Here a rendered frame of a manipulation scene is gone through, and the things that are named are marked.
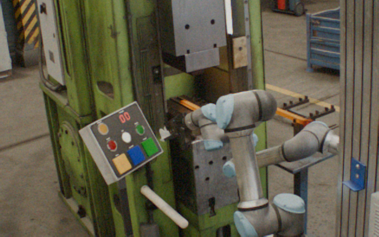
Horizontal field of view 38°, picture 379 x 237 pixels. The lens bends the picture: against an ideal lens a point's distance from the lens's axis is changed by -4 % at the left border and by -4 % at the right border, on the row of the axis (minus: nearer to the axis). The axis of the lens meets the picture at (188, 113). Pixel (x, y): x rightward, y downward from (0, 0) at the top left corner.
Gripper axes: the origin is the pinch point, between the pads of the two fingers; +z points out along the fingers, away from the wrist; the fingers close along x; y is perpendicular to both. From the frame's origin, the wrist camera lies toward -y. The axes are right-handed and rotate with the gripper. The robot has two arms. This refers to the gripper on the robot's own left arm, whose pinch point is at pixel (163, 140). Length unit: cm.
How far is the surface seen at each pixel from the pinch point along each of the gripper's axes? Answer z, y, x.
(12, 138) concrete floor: 313, 58, -121
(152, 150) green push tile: 9.8, -2.0, -0.2
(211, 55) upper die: -10, 25, -49
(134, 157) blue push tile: 9.8, -0.4, 11.9
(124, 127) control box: 10.6, 14.1, 8.1
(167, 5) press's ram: -14, 57, -33
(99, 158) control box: 14.1, 7.0, 27.0
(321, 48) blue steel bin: 124, -15, -424
